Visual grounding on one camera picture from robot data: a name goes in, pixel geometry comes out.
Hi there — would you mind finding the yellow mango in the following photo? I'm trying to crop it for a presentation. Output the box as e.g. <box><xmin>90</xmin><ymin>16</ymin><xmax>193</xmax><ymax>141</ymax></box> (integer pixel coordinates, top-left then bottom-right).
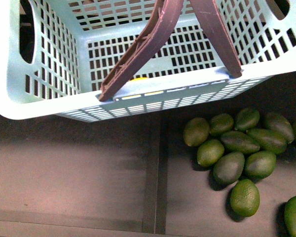
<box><xmin>122</xmin><ymin>77</ymin><xmax>163</xmax><ymax>100</ymax></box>

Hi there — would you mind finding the black avocado tray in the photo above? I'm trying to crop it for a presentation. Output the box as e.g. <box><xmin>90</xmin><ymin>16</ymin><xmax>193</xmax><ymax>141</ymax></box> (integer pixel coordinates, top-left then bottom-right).
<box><xmin>161</xmin><ymin>72</ymin><xmax>296</xmax><ymax>237</ymax></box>

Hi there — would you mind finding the light teal plastic basket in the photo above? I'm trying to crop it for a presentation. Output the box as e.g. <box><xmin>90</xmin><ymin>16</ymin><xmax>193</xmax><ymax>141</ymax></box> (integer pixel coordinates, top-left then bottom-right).
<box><xmin>0</xmin><ymin>0</ymin><xmax>296</xmax><ymax>122</ymax></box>

